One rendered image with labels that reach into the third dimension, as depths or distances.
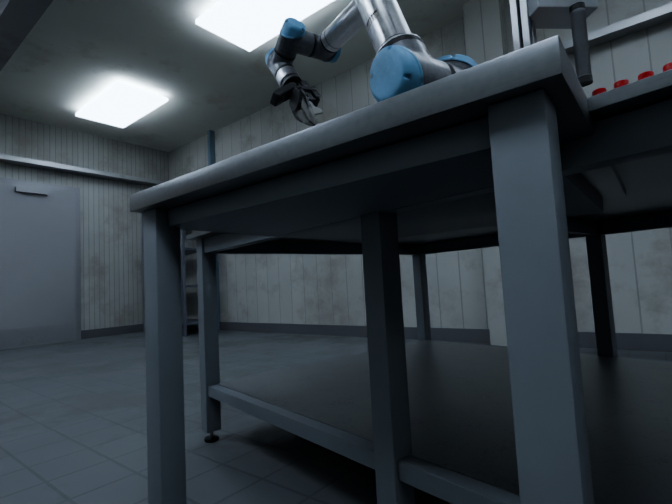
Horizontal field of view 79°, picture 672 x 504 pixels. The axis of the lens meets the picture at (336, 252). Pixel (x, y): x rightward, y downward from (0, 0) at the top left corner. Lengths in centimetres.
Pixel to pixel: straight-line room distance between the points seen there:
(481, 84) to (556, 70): 7
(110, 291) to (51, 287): 78
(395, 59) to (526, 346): 61
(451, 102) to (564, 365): 31
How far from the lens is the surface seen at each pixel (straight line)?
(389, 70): 90
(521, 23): 138
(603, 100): 67
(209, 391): 177
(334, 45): 151
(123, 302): 713
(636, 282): 369
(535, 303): 48
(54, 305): 676
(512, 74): 50
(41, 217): 681
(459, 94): 51
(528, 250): 48
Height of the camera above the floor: 60
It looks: 4 degrees up
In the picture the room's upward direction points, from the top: 3 degrees counter-clockwise
